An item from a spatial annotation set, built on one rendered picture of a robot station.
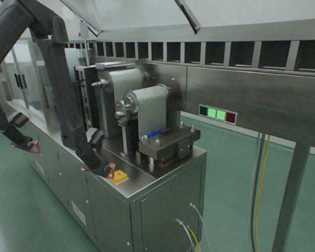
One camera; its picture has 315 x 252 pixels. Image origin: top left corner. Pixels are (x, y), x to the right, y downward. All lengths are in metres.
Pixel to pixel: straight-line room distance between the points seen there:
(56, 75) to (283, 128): 0.99
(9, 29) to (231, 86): 0.98
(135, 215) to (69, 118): 0.64
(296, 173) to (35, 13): 1.36
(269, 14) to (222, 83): 2.50
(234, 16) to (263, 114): 2.85
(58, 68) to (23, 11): 0.16
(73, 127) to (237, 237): 1.78
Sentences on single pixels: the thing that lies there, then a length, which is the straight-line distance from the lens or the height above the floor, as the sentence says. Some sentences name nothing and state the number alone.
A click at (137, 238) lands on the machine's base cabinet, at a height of 0.61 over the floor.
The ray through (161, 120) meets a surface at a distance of 1.46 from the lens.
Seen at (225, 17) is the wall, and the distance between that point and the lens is 3.99.
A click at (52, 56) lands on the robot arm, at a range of 0.74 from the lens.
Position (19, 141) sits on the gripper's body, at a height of 1.13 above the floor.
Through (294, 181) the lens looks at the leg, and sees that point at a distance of 1.48.
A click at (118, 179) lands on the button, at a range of 1.20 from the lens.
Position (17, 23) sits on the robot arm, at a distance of 0.69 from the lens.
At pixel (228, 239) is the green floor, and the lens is 2.20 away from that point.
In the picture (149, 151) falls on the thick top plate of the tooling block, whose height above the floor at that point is 1.00.
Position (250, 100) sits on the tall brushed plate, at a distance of 1.22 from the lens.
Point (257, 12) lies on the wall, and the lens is 3.77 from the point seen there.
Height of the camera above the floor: 1.60
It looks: 22 degrees down
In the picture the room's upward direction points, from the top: 1 degrees counter-clockwise
